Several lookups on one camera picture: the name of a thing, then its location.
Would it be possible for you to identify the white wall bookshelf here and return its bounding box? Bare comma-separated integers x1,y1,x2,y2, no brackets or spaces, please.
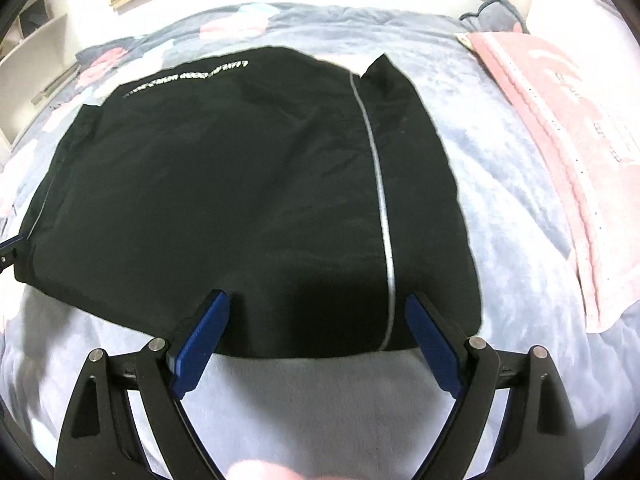
1,0,77,157

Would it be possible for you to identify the grey floral bed quilt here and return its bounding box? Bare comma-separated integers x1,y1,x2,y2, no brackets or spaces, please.
1,3,639,479

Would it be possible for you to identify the pink pillow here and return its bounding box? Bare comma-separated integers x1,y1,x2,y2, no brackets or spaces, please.
459,32,639,334

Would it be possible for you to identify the flat book on shelf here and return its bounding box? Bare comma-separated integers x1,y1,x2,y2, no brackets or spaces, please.
32,63,79,106

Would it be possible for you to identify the black hooded jacket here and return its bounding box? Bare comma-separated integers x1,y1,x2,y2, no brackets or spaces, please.
14,48,482,359

